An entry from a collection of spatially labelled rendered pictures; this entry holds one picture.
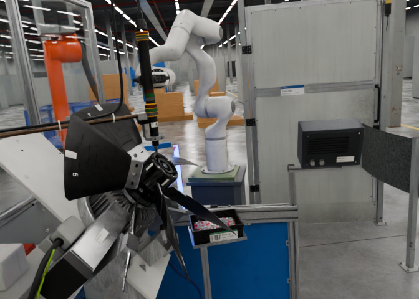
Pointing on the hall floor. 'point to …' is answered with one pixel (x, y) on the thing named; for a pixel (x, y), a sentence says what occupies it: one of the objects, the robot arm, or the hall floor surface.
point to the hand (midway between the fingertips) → (147, 80)
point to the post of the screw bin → (206, 273)
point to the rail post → (294, 260)
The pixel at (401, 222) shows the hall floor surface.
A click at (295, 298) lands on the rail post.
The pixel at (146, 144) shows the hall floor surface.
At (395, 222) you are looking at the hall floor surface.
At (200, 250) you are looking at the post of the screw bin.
